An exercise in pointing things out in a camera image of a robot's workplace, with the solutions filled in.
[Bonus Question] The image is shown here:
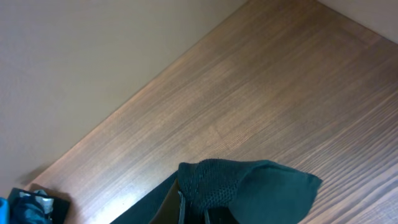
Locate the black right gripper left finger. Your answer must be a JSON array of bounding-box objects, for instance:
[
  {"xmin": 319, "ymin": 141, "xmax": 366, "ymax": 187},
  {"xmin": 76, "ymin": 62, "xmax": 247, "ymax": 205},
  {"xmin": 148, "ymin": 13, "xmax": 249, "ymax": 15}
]
[{"xmin": 149, "ymin": 179, "xmax": 185, "ymax": 224}]

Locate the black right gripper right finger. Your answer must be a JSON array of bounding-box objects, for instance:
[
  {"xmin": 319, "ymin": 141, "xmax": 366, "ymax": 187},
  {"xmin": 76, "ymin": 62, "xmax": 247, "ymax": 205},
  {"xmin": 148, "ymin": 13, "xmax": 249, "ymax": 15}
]
[{"xmin": 204, "ymin": 210, "xmax": 211, "ymax": 224}]

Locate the black polo shirt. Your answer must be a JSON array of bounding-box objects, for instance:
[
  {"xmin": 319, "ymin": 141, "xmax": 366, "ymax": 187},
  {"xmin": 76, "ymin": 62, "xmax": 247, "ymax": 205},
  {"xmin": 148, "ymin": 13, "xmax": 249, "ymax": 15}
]
[{"xmin": 114, "ymin": 159, "xmax": 322, "ymax": 223}]

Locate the white garment in pile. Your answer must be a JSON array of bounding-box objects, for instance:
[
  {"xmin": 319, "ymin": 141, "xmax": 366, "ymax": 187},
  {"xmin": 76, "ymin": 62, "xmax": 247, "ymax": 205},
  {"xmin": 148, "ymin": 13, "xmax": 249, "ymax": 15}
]
[{"xmin": 19, "ymin": 189, "xmax": 54, "ymax": 215}]

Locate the blue shirt on pile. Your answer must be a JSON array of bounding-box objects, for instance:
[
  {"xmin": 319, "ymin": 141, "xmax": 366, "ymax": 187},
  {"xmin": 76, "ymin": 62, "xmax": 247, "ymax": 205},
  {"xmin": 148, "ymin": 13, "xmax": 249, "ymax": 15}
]
[{"xmin": 1, "ymin": 196, "xmax": 53, "ymax": 224}]

